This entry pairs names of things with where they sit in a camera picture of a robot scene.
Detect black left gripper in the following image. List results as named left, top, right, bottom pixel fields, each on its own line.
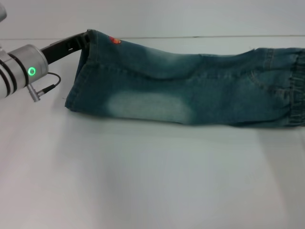
left=40, top=30, right=92, bottom=65

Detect blue denim printed shorts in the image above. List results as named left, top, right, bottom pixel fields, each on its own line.
left=64, top=28, right=305, bottom=129

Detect black gripper cable silver plug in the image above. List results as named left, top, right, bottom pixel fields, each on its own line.
left=26, top=73, right=61, bottom=103

